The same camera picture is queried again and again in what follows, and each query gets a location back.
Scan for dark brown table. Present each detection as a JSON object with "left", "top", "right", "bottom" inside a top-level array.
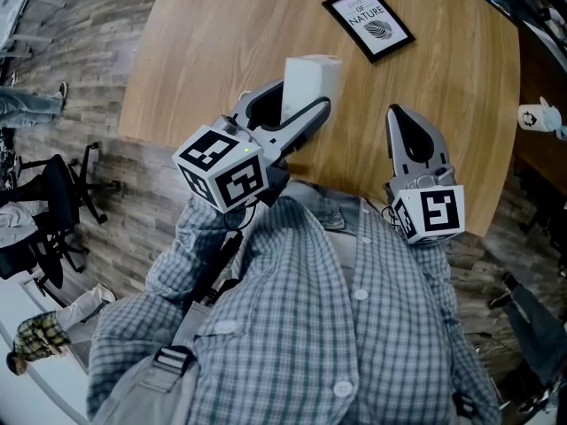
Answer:
[{"left": 511, "top": 19, "right": 567, "bottom": 185}]

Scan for beige shoulder bag strap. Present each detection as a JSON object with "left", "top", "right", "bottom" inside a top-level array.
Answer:
[{"left": 88, "top": 301, "right": 209, "bottom": 425}]

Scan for person's right forearm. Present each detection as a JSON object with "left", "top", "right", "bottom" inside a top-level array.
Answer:
[{"left": 409, "top": 236, "right": 464, "bottom": 344}]

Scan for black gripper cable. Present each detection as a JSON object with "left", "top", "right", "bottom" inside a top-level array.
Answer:
[
  {"left": 380, "top": 201, "right": 400, "bottom": 232},
  {"left": 222, "top": 204, "right": 259, "bottom": 234}
]

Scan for grey plaid shirt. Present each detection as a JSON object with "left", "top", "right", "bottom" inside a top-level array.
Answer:
[{"left": 86, "top": 190, "right": 501, "bottom": 425}]

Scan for black office chair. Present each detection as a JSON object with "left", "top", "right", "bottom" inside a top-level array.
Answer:
[
  {"left": 0, "top": 219, "right": 92, "bottom": 303},
  {"left": 17, "top": 141, "right": 121, "bottom": 226}
]

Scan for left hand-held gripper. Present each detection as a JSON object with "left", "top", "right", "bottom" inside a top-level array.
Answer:
[{"left": 171, "top": 78, "right": 333, "bottom": 214}]

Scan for white garment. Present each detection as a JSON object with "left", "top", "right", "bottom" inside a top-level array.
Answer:
[{"left": 0, "top": 200, "right": 39, "bottom": 251}]

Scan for black picture frame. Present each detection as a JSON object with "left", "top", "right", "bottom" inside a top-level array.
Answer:
[{"left": 321, "top": 0, "right": 417, "bottom": 65}]

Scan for black strap buckle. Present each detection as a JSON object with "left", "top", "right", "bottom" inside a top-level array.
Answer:
[{"left": 450, "top": 390, "right": 478, "bottom": 419}]

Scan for white rectangular box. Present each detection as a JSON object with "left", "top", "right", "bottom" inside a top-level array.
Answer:
[{"left": 281, "top": 54, "right": 345, "bottom": 121}]

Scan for blue jeans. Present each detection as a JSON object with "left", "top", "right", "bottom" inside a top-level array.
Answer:
[{"left": 283, "top": 180, "right": 371, "bottom": 234}]

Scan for person's left forearm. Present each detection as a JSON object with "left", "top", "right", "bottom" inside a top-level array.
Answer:
[{"left": 144, "top": 192, "right": 252, "bottom": 303}]

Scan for white cartoon print bottle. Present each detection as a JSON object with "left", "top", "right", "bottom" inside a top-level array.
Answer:
[{"left": 517, "top": 96, "right": 564, "bottom": 135}]

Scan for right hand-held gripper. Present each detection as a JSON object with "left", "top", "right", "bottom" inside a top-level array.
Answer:
[{"left": 383, "top": 104, "right": 467, "bottom": 246}]

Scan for white table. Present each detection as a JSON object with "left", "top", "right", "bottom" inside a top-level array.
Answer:
[{"left": 0, "top": 0, "right": 55, "bottom": 61}]

